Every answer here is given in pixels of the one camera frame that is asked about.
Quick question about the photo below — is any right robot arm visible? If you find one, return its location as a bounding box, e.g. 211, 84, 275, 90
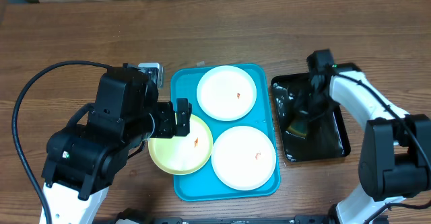
294, 49, 430, 223

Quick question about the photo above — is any teal plastic tray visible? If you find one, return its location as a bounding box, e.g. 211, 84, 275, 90
170, 63, 281, 202

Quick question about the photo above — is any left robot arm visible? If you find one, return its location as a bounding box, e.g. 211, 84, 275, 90
40, 64, 192, 223

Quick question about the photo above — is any black rectangular tray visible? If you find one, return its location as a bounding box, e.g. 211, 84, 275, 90
271, 73, 351, 163

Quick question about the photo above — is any yellow plate with stain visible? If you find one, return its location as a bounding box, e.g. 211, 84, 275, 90
148, 114, 213, 175

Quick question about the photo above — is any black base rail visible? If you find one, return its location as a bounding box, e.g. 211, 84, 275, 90
90, 207, 390, 224

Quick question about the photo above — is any white plate with stain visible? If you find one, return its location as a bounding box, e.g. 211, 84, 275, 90
197, 65, 257, 121

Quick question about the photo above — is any green yellow sponge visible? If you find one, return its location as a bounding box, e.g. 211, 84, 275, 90
286, 118, 308, 139

